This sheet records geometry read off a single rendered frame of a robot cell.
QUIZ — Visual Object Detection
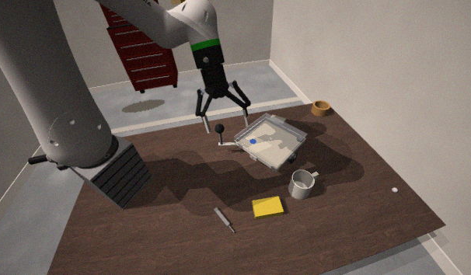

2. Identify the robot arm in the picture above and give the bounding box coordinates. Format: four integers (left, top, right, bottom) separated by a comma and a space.
0, 0, 225, 170

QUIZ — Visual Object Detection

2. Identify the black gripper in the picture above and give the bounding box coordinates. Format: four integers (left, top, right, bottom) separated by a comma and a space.
195, 64, 251, 134

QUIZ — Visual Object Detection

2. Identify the grey metal mug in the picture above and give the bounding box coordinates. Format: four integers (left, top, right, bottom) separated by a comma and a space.
288, 169, 319, 200

